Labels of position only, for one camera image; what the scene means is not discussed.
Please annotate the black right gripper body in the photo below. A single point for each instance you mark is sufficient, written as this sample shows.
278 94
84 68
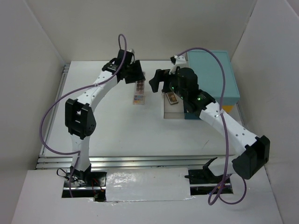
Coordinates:
170 81

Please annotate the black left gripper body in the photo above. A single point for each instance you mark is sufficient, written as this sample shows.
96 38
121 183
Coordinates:
132 74

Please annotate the pink eyeshadow palette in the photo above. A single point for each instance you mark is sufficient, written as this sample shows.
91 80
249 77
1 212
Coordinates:
139 86

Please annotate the long eyeshadow palette horizontal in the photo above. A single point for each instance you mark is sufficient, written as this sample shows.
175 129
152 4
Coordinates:
172 98

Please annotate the colourful small eyeshadow palette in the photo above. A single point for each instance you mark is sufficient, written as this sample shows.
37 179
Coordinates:
139 100

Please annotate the clear lowest wide drawer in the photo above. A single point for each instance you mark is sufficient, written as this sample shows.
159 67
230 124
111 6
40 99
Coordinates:
175 111

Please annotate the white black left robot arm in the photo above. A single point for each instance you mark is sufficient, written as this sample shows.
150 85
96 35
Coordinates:
79 113

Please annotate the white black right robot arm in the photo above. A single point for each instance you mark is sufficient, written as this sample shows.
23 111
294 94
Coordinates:
251 151

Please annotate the teal yellow drawer cabinet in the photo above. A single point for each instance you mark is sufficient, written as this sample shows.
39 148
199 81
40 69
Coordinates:
210 77

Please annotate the white foam front panel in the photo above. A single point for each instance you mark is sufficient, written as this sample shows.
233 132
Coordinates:
147 184

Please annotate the aluminium table frame rails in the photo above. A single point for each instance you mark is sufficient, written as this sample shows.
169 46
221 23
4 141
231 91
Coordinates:
128 135

